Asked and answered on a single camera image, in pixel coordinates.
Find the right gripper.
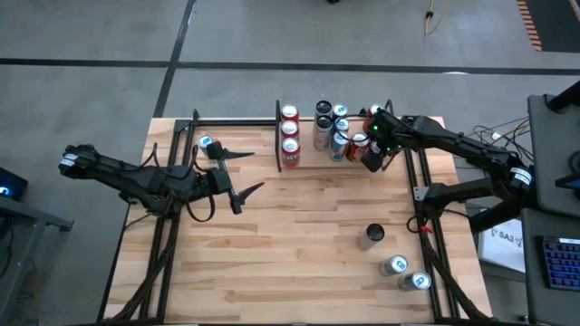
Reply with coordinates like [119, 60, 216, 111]
[363, 108, 411, 174]

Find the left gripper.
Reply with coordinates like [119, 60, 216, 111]
[206, 140, 266, 216]

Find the red Coca-Cola can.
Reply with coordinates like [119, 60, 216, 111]
[361, 103, 384, 124]
[346, 131, 371, 163]

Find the white paper sign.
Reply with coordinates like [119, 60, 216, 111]
[478, 218, 527, 274]

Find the grey side table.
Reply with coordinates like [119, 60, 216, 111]
[527, 92, 580, 218]

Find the black pole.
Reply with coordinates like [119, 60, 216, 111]
[546, 80, 580, 113]

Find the black mat with orange stripes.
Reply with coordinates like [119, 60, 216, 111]
[516, 0, 580, 53]

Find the grey desk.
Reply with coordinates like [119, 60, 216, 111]
[520, 207, 580, 326]

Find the grey metal stand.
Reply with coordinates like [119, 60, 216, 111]
[0, 194, 74, 325]

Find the backlit black keyboard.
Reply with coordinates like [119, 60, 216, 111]
[540, 235, 580, 291]

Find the black monitor with blue light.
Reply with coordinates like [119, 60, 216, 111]
[0, 166, 29, 203]

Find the black aluminium rig frame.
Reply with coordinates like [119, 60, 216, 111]
[97, 115, 493, 326]

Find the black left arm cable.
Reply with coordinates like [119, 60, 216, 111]
[140, 142, 217, 224]

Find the wooden shelf with black frame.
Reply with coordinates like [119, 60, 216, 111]
[270, 98, 400, 173]

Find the black cable with red plug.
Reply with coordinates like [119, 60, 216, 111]
[406, 216, 434, 235]

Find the tangled cable bundle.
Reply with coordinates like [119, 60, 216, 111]
[446, 116, 531, 159]

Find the yellow floor cable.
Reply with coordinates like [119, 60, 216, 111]
[423, 0, 450, 36]

